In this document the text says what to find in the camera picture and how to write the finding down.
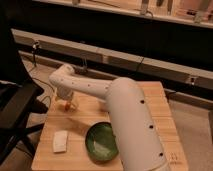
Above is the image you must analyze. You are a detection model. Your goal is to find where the orange red pepper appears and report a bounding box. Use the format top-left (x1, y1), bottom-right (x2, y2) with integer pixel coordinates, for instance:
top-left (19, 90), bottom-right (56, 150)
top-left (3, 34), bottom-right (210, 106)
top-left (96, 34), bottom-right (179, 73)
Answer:
top-left (64, 103), bottom-right (71, 111)

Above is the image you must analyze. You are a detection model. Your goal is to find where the black floor cable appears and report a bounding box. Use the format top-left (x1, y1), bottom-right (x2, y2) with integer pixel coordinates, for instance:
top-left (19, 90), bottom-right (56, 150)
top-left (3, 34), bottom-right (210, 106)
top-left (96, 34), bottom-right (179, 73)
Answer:
top-left (30, 77), bottom-right (56, 109)

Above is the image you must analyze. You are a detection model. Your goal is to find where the black office chair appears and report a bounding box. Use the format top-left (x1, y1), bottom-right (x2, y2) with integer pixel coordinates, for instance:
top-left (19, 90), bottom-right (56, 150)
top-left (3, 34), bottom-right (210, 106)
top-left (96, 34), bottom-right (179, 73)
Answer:
top-left (0, 79), bottom-right (50, 167)

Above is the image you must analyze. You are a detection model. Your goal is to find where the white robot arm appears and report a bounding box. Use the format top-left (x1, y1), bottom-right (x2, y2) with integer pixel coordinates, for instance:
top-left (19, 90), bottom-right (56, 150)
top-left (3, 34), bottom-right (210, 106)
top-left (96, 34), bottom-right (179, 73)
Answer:
top-left (49, 64), bottom-right (171, 171)

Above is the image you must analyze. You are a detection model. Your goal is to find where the green ceramic bowl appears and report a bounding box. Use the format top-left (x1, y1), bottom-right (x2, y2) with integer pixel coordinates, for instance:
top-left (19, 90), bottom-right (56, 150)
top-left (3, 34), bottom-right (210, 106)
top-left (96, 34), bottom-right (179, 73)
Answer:
top-left (85, 122), bottom-right (119, 162)

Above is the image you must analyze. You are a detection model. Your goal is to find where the white plastic cup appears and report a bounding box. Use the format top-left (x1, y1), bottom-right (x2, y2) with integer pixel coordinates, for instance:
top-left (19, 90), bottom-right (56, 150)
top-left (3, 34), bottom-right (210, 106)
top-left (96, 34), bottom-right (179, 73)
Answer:
top-left (99, 99), bottom-right (108, 112)

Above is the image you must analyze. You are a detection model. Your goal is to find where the white folded cloth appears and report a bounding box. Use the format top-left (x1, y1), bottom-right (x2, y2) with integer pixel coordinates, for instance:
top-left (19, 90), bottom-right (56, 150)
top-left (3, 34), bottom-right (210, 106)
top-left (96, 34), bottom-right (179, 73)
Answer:
top-left (53, 130), bottom-right (68, 153)

